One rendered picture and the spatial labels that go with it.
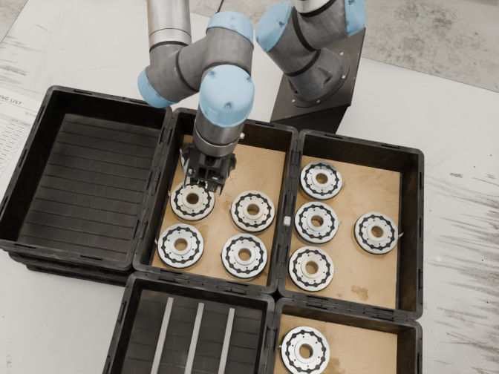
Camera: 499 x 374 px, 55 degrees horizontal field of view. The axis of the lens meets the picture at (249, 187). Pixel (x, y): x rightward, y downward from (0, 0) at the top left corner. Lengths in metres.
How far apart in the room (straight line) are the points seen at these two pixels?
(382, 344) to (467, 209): 0.51
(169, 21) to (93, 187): 0.50
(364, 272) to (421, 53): 1.73
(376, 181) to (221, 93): 0.66
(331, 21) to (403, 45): 1.58
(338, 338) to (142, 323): 0.42
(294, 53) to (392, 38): 1.54
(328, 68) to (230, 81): 0.62
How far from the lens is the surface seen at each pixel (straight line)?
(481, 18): 3.00
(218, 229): 1.12
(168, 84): 0.80
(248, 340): 1.07
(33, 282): 1.29
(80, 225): 1.16
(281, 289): 0.99
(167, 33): 0.84
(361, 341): 1.11
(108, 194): 1.18
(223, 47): 0.73
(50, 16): 1.70
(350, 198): 1.19
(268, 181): 1.17
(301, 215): 1.12
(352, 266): 1.14
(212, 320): 1.07
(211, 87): 0.66
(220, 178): 0.85
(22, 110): 1.51
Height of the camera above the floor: 1.89
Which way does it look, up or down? 66 degrees down
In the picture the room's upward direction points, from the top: 10 degrees clockwise
